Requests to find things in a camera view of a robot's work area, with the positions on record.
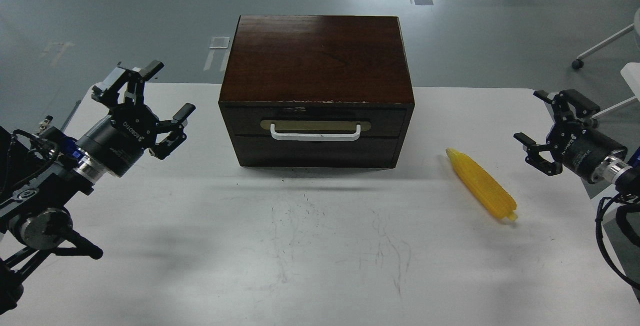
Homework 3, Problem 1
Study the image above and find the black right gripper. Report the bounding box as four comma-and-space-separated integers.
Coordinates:
513, 89, 628, 184

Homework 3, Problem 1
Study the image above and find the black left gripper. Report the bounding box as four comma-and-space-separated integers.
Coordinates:
77, 60, 196, 177

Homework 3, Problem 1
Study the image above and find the yellow plastic corn cob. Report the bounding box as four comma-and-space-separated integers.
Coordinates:
445, 148, 518, 222

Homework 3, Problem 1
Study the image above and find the wooden drawer with white handle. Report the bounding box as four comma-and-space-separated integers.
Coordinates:
222, 107, 407, 139

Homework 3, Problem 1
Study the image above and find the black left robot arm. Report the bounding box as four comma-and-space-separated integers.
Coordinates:
0, 60, 195, 313

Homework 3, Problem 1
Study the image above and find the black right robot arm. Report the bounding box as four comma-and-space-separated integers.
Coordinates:
514, 89, 639, 196

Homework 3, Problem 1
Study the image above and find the dark wooden drawer cabinet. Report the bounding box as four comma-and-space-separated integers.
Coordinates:
218, 15, 415, 169

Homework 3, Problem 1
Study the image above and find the white office chair base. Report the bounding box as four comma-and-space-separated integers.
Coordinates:
571, 8, 640, 120

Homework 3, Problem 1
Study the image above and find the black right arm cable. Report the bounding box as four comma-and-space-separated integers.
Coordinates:
594, 194, 640, 291

